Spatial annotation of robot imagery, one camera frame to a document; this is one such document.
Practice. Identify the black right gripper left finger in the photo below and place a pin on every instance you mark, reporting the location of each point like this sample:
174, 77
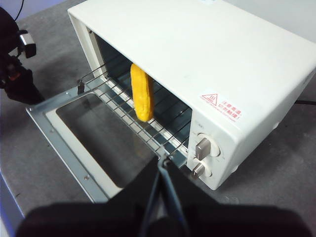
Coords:
111, 217

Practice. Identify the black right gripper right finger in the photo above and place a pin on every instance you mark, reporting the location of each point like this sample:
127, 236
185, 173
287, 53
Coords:
222, 222

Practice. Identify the yellow corn cob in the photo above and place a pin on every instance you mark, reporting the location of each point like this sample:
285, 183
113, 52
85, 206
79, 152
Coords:
142, 98

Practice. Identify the cream oven knob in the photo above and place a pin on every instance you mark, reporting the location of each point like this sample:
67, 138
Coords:
203, 148
198, 169

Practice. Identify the cream Toshiba toaster oven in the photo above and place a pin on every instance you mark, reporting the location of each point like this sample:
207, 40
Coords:
187, 49

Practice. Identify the red warning sticker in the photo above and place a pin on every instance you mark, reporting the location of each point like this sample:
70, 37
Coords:
222, 107

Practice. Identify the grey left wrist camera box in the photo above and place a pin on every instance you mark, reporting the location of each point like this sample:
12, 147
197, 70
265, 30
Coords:
28, 45

